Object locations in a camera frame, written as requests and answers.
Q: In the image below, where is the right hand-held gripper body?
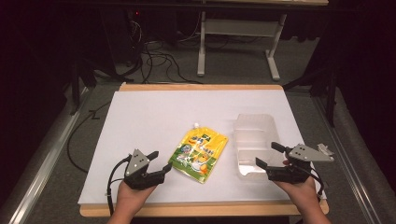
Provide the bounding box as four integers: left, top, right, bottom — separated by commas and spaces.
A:
266, 143, 335, 185

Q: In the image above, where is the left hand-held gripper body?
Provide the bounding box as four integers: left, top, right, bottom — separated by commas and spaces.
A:
123, 148, 166, 191

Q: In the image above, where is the clear plastic container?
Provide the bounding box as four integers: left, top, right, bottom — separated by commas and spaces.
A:
233, 113, 281, 182

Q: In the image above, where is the yellow spouted drink pouch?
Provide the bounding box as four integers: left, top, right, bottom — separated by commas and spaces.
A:
167, 122, 230, 185

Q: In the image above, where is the person's left hand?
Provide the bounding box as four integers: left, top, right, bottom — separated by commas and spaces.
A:
116, 180, 157, 217

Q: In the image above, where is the person's right hand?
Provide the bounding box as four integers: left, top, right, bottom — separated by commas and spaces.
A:
273, 159, 323, 213

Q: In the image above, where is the white table mat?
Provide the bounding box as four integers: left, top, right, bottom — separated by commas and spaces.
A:
78, 90, 327, 205

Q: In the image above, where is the white crumpled tape piece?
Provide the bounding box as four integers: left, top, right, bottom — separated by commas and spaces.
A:
317, 143, 334, 157

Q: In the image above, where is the black metal stand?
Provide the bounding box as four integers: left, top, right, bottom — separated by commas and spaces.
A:
282, 66, 341, 129

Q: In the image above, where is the black tripod stand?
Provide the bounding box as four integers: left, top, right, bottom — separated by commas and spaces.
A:
68, 57, 98, 117

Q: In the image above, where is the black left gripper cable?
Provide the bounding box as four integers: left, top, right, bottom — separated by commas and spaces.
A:
106, 154, 133, 217

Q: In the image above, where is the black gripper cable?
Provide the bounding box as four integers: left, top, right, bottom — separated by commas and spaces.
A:
309, 167, 327, 198
106, 154, 133, 217

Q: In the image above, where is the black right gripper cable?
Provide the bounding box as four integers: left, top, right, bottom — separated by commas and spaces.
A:
309, 167, 327, 198

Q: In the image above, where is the aluminium rail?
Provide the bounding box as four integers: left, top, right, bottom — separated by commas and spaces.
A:
7, 87, 92, 224
312, 96, 379, 224

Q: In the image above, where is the long black floor cable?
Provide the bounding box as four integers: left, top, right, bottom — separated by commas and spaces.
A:
65, 100, 112, 175

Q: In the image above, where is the black floor cable bundle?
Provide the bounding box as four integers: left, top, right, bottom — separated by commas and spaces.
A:
124, 18, 204, 85

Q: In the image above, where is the white metal desk frame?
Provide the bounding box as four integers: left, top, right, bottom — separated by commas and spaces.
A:
196, 10, 288, 82

